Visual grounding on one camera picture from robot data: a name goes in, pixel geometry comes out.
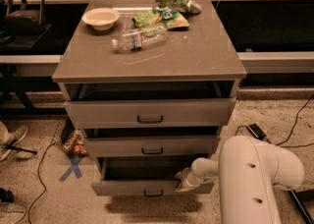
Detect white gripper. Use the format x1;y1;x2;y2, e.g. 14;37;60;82
175;167;202;193

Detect grey bottom drawer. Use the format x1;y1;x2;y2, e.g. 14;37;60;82
91;154;206;197

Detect grey drawer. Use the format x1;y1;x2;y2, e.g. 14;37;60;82
65;98;236;129
91;154;206;197
84;136;220;157

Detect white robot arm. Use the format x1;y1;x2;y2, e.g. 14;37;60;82
176;136;305;224

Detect grey top drawer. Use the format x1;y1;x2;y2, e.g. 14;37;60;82
65;98;236;129

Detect grey middle drawer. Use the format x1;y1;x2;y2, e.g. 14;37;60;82
84;136;220;157

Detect grey drawer cabinet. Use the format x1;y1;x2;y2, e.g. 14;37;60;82
51;0;248;170

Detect black power adapter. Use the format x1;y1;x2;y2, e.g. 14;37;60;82
246;123;266;140

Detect blue tape cross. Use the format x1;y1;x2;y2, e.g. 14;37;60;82
60;155;84;182

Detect snack packets on floor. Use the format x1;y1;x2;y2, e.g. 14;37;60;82
63;130;87;155

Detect black metal stand leg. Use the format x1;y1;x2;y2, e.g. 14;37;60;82
288;190;314;224

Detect clear plastic water bottle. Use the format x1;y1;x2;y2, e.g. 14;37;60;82
112;24;167;51

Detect green chip bag front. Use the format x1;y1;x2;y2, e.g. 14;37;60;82
132;7;189;30

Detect green chip bag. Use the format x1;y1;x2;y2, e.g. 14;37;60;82
155;0;202;14
132;7;189;30

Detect white paper bowl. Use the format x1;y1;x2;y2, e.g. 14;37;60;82
81;8;120;31

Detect green chip bag rear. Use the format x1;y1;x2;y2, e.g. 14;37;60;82
155;0;202;14

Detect grey sneaker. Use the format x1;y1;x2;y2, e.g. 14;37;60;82
0;122;28;160

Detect black chair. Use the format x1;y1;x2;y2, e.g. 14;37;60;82
1;0;52;51

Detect black cable right floor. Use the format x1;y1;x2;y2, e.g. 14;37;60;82
235;93;314;149

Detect black cable floor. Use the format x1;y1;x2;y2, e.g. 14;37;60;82
235;93;314;149
26;142;57;224

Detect black wire basket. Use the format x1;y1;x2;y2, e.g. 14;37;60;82
51;116;75;152

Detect black cable left floor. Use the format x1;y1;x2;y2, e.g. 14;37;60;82
26;142;57;224

